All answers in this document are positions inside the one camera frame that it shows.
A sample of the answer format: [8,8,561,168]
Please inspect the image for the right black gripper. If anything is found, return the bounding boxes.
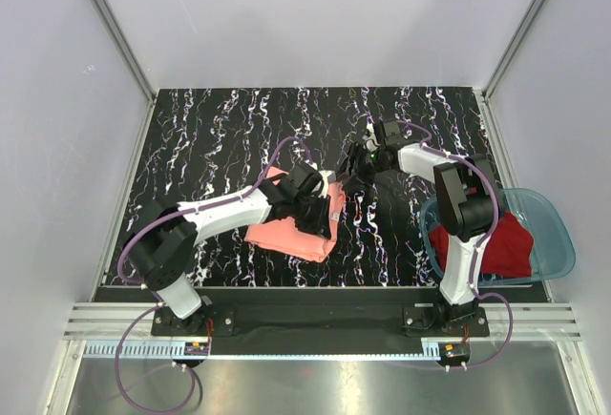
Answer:
[336,142,386,192]

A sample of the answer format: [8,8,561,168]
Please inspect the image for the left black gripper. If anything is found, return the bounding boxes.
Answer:
[290,192,331,240]

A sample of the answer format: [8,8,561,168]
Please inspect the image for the pink t shirt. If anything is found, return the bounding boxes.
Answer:
[245,167,346,263]

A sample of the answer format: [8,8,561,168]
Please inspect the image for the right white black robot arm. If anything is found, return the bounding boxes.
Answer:
[337,142,501,336]

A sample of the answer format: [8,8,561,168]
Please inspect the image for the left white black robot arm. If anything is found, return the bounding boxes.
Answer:
[117,180,344,335]

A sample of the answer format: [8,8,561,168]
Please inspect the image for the black marble pattern mat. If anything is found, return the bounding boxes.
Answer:
[118,87,492,287]

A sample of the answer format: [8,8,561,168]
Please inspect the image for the red t shirt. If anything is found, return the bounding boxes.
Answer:
[428,212,534,279]

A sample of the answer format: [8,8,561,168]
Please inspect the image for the left small controller board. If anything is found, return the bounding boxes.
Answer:
[184,342,210,356]

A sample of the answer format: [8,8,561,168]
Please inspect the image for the small controller board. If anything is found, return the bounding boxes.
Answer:
[441,343,471,360]
[184,342,210,356]

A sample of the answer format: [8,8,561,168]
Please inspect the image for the right small controller board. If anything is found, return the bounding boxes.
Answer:
[441,343,471,360]

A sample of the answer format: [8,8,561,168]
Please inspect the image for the blue plastic basket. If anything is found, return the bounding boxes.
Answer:
[418,187,578,287]

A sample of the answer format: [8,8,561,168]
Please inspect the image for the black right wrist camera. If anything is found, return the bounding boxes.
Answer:
[373,119,411,149]

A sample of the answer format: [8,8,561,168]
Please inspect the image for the white slotted cable duct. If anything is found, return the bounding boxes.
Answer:
[84,340,447,361]

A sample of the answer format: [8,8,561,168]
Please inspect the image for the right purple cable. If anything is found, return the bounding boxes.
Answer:
[398,121,516,373]

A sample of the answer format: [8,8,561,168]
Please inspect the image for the purple cable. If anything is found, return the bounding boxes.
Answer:
[114,136,204,411]
[398,121,516,373]

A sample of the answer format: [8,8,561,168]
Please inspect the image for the aluminium rail profile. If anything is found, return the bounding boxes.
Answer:
[63,302,581,342]

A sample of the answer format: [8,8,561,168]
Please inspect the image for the left aluminium frame post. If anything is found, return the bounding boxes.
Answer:
[66,0,158,101]

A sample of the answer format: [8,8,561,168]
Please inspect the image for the aluminium frame post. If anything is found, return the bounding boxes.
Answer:
[481,0,548,101]
[66,0,158,101]

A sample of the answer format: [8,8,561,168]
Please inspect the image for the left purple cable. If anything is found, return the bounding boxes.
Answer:
[114,136,204,411]

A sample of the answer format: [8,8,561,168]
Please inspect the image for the right aluminium frame post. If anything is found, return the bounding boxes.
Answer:
[481,0,548,101]

